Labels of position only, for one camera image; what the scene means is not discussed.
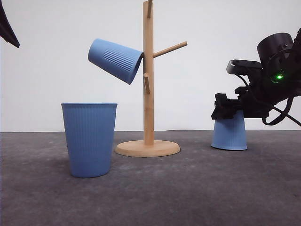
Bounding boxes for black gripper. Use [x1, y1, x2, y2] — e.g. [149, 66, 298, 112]
[211, 71, 292, 120]

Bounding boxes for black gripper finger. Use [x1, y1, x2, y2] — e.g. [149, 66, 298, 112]
[0, 0, 20, 48]

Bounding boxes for blue ribbed cup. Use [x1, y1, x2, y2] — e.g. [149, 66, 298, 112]
[61, 102, 117, 178]

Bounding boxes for wooden mug tree stand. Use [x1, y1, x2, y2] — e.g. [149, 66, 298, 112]
[116, 0, 188, 157]

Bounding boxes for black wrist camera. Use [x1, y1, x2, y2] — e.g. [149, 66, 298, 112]
[226, 59, 263, 75]

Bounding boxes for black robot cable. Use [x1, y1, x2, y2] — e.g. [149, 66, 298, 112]
[262, 96, 301, 126]

